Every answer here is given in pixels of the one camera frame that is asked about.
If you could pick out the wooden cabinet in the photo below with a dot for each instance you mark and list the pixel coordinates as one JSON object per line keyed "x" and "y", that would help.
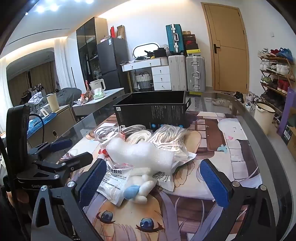
{"x": 57, "y": 125}

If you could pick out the brown curtain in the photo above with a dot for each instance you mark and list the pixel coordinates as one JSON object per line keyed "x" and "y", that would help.
{"x": 23, "y": 81}

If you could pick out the beige cup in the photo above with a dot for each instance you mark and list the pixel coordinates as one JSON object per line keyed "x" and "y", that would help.
{"x": 53, "y": 104}

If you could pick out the teal suitcase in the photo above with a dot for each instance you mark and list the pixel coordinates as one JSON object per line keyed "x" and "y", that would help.
{"x": 173, "y": 39}

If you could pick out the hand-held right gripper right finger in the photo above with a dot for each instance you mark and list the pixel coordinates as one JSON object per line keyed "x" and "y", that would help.
{"x": 214, "y": 183}

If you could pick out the white suitcase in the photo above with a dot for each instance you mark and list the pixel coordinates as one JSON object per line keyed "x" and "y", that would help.
{"x": 177, "y": 71}

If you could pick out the black cardboard box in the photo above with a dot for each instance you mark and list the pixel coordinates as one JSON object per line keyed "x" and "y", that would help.
{"x": 150, "y": 113}

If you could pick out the black glass cabinet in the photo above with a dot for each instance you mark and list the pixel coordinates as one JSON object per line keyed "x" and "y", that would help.
{"x": 89, "y": 34}

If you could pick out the white printed packet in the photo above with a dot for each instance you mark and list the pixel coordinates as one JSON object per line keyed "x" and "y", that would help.
{"x": 115, "y": 178}

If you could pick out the white electric kettle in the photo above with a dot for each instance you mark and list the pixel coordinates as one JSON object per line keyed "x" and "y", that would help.
{"x": 98, "y": 85}

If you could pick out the white dresser with drawers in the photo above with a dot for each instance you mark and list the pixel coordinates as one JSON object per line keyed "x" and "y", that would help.
{"x": 161, "y": 76}

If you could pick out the brown cardboard box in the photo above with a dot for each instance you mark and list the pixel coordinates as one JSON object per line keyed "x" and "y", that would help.
{"x": 291, "y": 139}

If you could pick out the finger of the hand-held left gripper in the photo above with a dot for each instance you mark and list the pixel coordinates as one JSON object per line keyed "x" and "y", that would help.
{"x": 78, "y": 158}
{"x": 60, "y": 144}

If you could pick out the black yellow shoe box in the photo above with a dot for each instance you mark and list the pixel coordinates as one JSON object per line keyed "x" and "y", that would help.
{"x": 192, "y": 52}

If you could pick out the wooden shoe rack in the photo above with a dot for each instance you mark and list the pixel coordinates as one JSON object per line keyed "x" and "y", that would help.
{"x": 269, "y": 87}

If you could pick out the dark jacket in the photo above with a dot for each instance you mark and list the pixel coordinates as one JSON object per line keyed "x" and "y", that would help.
{"x": 69, "y": 95}

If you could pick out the brown shoe box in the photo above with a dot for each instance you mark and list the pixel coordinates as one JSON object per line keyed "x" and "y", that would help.
{"x": 189, "y": 33}

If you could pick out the black refrigerator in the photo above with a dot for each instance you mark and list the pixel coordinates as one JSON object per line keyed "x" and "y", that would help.
{"x": 111, "y": 58}

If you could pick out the white slipper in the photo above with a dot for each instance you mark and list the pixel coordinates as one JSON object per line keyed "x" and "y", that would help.
{"x": 220, "y": 102}

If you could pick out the black bag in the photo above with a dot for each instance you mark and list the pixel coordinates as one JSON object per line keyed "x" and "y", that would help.
{"x": 160, "y": 53}

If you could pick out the oval mirror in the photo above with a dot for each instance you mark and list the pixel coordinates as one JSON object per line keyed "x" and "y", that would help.
{"x": 143, "y": 49}

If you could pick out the silver suitcase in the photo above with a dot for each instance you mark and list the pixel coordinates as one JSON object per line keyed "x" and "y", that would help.
{"x": 195, "y": 74}

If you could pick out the clear printed zip bag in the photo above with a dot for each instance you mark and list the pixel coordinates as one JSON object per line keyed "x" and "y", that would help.
{"x": 165, "y": 180}

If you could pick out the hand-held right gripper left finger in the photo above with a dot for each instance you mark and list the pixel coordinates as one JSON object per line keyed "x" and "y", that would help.
{"x": 92, "y": 179}

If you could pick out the black sneaker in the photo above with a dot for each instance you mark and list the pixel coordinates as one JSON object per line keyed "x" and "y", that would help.
{"x": 237, "y": 96}

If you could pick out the wooden door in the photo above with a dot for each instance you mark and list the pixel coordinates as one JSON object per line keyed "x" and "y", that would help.
{"x": 226, "y": 58}

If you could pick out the white plush toy blue ear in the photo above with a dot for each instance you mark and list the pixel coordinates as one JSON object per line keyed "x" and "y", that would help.
{"x": 143, "y": 185}

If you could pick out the red snack packet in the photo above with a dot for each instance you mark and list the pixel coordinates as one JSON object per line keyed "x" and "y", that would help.
{"x": 86, "y": 96}

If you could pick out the black shoe box red logo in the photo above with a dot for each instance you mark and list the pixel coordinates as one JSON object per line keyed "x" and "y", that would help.
{"x": 190, "y": 42}

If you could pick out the white curtain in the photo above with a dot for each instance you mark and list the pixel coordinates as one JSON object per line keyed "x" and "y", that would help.
{"x": 62, "y": 62}

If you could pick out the wicker basket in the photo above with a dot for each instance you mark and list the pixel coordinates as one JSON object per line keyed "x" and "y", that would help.
{"x": 143, "y": 82}

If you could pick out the white foam sheet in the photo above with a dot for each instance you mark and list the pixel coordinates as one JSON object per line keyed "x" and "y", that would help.
{"x": 143, "y": 155}

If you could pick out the grey side table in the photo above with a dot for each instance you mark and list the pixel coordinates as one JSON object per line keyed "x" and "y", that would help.
{"x": 108, "y": 97}

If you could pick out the white bucket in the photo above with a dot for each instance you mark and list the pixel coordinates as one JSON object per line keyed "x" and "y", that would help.
{"x": 263, "y": 120}

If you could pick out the white sneaker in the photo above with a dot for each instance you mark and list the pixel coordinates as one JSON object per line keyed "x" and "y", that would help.
{"x": 249, "y": 102}

